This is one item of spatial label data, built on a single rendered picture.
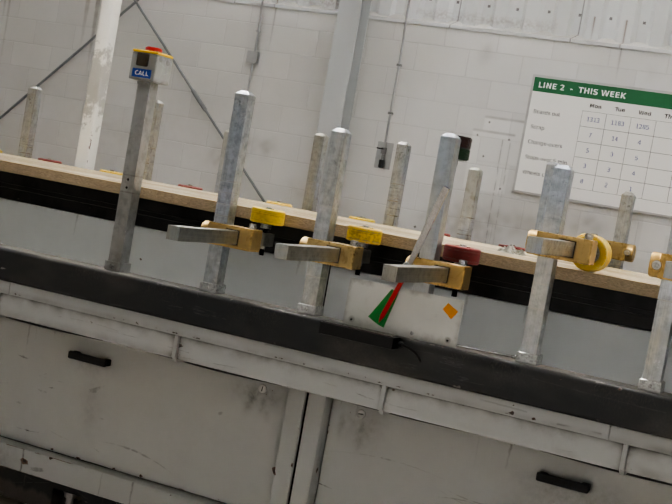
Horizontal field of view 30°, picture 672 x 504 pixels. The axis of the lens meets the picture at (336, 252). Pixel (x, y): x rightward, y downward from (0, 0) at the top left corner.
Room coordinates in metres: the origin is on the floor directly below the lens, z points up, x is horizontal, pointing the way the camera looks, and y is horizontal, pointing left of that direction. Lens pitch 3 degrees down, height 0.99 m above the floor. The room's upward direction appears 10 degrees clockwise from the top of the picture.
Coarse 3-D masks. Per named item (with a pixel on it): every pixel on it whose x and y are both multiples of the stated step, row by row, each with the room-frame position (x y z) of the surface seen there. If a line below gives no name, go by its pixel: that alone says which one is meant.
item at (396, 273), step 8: (384, 264) 2.34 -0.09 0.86; (392, 264) 2.37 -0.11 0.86; (384, 272) 2.34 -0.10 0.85; (392, 272) 2.33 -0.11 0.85; (400, 272) 2.34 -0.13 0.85; (408, 272) 2.38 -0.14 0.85; (416, 272) 2.43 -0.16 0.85; (424, 272) 2.47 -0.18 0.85; (432, 272) 2.51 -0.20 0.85; (440, 272) 2.56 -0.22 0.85; (392, 280) 2.33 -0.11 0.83; (400, 280) 2.35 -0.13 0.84; (408, 280) 2.39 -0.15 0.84; (416, 280) 2.43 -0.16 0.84; (424, 280) 2.48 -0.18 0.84; (432, 280) 2.52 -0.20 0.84; (440, 280) 2.57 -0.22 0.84
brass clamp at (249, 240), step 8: (208, 224) 2.83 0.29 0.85; (216, 224) 2.82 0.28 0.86; (224, 224) 2.82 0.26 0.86; (240, 232) 2.80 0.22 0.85; (248, 232) 2.79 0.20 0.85; (256, 232) 2.80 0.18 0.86; (240, 240) 2.80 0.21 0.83; (248, 240) 2.79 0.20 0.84; (256, 240) 2.81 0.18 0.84; (240, 248) 2.80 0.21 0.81; (248, 248) 2.79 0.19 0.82; (256, 248) 2.82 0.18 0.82
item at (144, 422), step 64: (0, 192) 3.34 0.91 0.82; (64, 192) 3.26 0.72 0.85; (64, 256) 3.25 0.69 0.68; (192, 256) 3.10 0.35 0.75; (256, 256) 3.03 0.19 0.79; (384, 256) 2.90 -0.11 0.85; (0, 320) 3.36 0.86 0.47; (512, 320) 2.77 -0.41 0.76; (576, 320) 2.72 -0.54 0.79; (640, 320) 2.67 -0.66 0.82; (0, 384) 3.34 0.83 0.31; (64, 384) 3.26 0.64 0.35; (128, 384) 3.19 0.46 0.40; (192, 384) 3.12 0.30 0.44; (256, 384) 3.05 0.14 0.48; (0, 448) 3.29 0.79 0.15; (64, 448) 3.25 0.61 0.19; (128, 448) 3.17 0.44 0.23; (192, 448) 3.10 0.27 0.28; (256, 448) 3.03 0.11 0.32; (320, 448) 2.95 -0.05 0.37; (384, 448) 2.91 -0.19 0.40; (448, 448) 2.85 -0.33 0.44; (512, 448) 2.79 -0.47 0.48
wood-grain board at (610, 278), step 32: (0, 160) 3.32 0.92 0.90; (32, 160) 3.92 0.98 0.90; (160, 192) 3.12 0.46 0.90; (192, 192) 3.48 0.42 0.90; (288, 224) 2.98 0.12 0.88; (352, 224) 3.13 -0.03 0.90; (480, 256) 2.79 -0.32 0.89; (512, 256) 2.84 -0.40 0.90; (608, 288) 2.67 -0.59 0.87; (640, 288) 2.65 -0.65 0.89
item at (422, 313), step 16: (352, 288) 2.69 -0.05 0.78; (368, 288) 2.67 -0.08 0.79; (384, 288) 2.66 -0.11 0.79; (352, 304) 2.68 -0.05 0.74; (368, 304) 2.67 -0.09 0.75; (400, 304) 2.64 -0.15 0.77; (416, 304) 2.63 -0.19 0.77; (432, 304) 2.61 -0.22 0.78; (352, 320) 2.68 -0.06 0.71; (368, 320) 2.67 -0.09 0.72; (400, 320) 2.64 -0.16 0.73; (416, 320) 2.62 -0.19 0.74; (432, 320) 2.61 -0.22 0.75; (448, 320) 2.60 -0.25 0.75; (416, 336) 2.62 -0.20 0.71; (432, 336) 2.61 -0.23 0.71; (448, 336) 2.59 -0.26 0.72
